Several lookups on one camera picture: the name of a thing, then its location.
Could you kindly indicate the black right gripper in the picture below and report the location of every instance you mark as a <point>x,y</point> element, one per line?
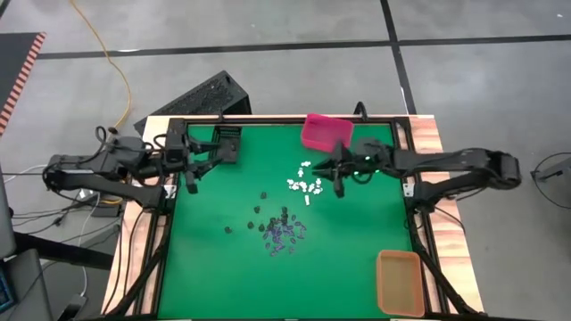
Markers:
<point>363,156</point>

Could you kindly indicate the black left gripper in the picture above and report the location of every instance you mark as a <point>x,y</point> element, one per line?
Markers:
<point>176,142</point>

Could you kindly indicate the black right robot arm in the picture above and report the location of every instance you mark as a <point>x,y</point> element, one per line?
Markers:
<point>446,158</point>

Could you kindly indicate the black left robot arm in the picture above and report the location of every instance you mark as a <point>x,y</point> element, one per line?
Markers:
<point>89,180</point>

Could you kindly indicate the black slotted plastic basket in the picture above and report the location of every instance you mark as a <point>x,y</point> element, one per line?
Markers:
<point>229,134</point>

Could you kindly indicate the pink plastic bin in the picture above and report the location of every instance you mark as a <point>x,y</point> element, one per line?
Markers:
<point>325,131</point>

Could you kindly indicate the black table clamp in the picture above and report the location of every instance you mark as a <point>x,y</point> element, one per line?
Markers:
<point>360,109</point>
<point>220,116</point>

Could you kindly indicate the black perforated computer case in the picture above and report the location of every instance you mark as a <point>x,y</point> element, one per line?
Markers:
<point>201,96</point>

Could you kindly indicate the black power adapter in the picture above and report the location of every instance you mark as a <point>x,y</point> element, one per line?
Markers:
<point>107,209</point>

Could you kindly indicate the green table mat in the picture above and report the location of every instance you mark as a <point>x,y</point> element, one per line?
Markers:
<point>214,267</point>

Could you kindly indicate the orange plastic bin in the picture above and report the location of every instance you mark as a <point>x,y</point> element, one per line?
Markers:
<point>399,285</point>

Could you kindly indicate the black floor beam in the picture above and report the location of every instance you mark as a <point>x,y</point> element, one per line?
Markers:
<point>62,252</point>

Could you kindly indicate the grey upright panel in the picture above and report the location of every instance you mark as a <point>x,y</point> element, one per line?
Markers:
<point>5,214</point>

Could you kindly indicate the black orange-striped floor mat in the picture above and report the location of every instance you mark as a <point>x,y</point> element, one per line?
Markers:
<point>13,62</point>

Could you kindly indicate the grey box with screen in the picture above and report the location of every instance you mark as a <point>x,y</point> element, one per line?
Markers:
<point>31,285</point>

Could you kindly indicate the grey stand base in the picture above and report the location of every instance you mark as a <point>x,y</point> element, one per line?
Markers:
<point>557,171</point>

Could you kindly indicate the silver corner bracket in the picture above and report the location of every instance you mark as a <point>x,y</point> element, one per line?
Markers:
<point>169,191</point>
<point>408,189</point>

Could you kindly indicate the black metal table frame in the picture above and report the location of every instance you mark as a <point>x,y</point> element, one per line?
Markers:
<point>276,120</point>

